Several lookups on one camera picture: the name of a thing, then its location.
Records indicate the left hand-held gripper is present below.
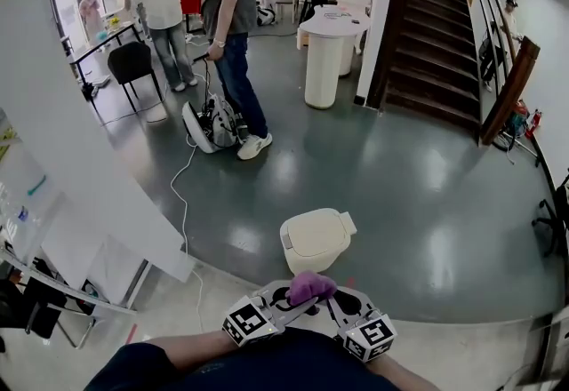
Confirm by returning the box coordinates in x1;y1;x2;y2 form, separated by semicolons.
221;279;321;348

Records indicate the cream white trash bin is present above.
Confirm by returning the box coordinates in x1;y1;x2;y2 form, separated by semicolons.
278;207;358;276

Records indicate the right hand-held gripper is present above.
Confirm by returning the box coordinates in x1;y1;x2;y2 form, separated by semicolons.
326;286;398;363

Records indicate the black framed table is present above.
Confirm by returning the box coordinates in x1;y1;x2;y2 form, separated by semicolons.
68;20;144;102

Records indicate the black office chair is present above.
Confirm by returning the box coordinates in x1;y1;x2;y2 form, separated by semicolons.
531;172;569;258

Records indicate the white round pedestal table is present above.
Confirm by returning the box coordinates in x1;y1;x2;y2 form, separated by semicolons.
297;4;373;110

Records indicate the wooden stair railing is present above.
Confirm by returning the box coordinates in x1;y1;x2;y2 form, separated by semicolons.
457;0;541;148

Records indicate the red fire extinguisher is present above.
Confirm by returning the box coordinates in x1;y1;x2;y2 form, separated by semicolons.
525;108;544;141

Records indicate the white backpack with cables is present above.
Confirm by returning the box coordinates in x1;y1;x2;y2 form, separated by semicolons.
181;92;246;155

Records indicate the red covered table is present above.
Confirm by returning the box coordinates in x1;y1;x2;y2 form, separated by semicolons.
179;0;206;34

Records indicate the person's right forearm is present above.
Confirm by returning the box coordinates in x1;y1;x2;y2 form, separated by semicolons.
376;352;444;391

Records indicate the white duffel bag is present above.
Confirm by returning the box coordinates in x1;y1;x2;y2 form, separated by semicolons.
256;4;277;28

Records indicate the person's left forearm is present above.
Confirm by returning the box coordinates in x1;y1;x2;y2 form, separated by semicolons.
144;328;244;373

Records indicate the white slanted board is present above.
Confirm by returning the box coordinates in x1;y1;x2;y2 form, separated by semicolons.
40;219;196;308

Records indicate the white floor cable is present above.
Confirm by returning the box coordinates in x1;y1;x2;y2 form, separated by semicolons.
169;134;206;333

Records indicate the person's dark blue shirt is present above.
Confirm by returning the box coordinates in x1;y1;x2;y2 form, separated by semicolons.
83;326;404;391

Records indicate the purple cloth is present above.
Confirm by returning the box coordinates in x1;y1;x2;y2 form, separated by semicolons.
284;270;339;307

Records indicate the dark wooden staircase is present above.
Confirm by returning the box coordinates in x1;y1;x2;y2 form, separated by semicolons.
366;0;484;133

